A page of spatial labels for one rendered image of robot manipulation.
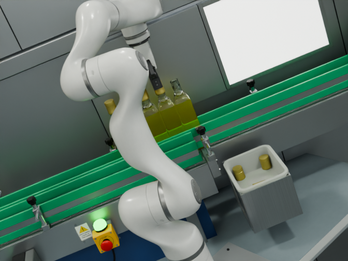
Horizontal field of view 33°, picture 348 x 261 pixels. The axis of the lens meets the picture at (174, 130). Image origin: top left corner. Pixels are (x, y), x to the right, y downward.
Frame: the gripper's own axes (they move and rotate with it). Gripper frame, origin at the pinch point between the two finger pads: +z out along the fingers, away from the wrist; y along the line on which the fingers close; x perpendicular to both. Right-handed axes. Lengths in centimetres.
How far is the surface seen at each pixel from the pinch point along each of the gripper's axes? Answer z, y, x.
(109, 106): 1.6, 1.5, -17.7
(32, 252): 33, 18, -60
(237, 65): 10.8, -12.4, 30.2
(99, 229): 33, 21, -36
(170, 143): 20.6, 6.2, -3.3
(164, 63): -0.7, -12.1, 5.5
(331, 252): 111, -15, 44
